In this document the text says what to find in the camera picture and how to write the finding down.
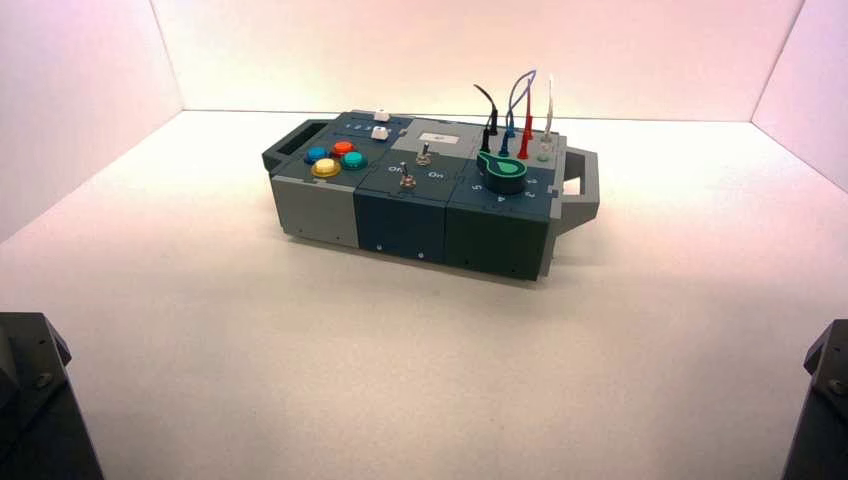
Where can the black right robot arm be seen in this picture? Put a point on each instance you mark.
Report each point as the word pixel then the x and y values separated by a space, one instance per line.
pixel 821 411

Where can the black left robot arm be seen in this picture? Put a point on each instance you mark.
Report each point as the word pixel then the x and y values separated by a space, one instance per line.
pixel 36 404

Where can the grey and blue task box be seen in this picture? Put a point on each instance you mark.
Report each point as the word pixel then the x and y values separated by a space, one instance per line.
pixel 397 212

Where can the black and green rotary knob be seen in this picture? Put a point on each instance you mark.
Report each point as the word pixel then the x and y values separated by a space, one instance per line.
pixel 503 172

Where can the teal arcade push button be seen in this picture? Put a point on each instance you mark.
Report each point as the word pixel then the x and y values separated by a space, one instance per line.
pixel 354 160

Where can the yellow arcade push button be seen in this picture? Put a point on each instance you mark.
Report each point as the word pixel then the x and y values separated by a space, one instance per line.
pixel 326 167

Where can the orange arcade push button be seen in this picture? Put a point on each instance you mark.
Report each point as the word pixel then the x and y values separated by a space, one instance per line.
pixel 343 148

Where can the blue arcade push button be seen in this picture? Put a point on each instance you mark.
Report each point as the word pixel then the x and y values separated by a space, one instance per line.
pixel 316 154

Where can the metal toggle switch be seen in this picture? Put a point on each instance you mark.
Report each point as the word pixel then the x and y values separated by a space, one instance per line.
pixel 424 156
pixel 407 177

